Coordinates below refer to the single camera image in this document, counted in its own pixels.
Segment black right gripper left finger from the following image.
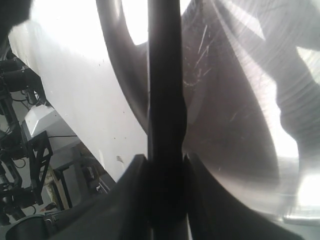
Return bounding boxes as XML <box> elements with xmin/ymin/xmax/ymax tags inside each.
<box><xmin>0</xmin><ymin>153</ymin><xmax>152</xmax><ymax>240</ymax></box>

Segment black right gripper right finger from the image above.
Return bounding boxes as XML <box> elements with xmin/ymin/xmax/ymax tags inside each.
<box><xmin>183</xmin><ymin>153</ymin><xmax>302</xmax><ymax>240</ymax></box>

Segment black handled kitchen knife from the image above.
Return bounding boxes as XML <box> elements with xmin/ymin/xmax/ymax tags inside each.
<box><xmin>147</xmin><ymin>0</ymin><xmax>187</xmax><ymax>226</ymax></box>

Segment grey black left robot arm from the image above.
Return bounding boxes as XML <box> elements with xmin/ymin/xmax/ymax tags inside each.
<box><xmin>0</xmin><ymin>0</ymin><xmax>34</xmax><ymax>51</ymax></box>

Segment round stainless steel plate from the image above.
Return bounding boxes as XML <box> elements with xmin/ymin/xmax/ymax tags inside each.
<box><xmin>95</xmin><ymin>0</ymin><xmax>320</xmax><ymax>216</ymax></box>

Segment black metal equipment frame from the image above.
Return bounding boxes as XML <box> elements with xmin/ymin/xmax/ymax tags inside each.
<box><xmin>0</xmin><ymin>56</ymin><xmax>53</xmax><ymax>225</ymax></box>

